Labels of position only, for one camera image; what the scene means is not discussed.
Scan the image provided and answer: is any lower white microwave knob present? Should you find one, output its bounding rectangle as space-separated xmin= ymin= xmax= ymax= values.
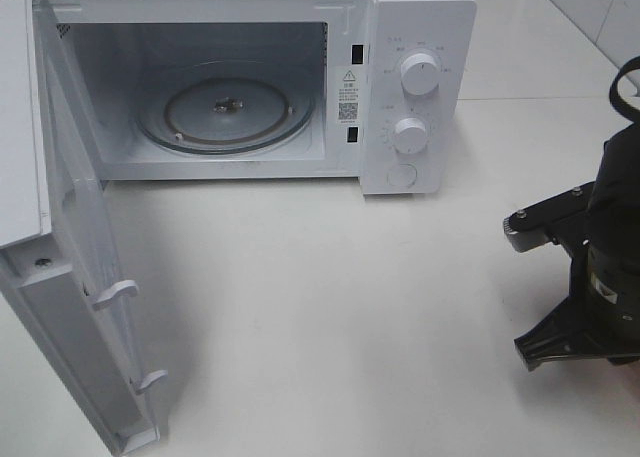
xmin=392 ymin=117 xmax=429 ymax=155

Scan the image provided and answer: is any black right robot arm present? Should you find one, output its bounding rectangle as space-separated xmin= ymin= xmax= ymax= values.
xmin=503 ymin=125 xmax=639 ymax=370

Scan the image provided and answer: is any upper white microwave knob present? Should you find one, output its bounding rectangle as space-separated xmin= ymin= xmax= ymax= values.
xmin=400 ymin=51 xmax=441 ymax=96

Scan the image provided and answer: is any white microwave door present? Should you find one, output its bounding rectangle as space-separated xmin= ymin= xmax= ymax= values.
xmin=1 ymin=0 xmax=164 ymax=456

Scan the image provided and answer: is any white microwave knob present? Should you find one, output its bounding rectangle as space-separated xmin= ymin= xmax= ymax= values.
xmin=400 ymin=51 xmax=441 ymax=96
xmin=392 ymin=117 xmax=429 ymax=155

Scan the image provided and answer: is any round white door release button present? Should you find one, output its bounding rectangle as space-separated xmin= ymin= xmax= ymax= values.
xmin=387 ymin=164 xmax=417 ymax=188

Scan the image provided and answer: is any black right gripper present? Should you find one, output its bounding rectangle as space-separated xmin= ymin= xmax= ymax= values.
xmin=514 ymin=241 xmax=639 ymax=371

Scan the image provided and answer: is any glass microwave turntable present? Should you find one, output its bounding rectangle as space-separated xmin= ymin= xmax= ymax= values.
xmin=136 ymin=61 xmax=324 ymax=156

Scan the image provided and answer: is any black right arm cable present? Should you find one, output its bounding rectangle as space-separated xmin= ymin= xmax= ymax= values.
xmin=607 ymin=55 xmax=640 ymax=124

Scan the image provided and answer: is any white microwave oven body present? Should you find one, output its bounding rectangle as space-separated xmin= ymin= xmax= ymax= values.
xmin=52 ymin=0 xmax=476 ymax=195

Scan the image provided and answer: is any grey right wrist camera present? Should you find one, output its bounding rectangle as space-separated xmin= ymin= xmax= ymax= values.
xmin=503 ymin=181 xmax=594 ymax=258

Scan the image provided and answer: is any white warning label sticker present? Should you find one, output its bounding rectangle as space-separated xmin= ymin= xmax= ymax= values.
xmin=334 ymin=66 xmax=364 ymax=124

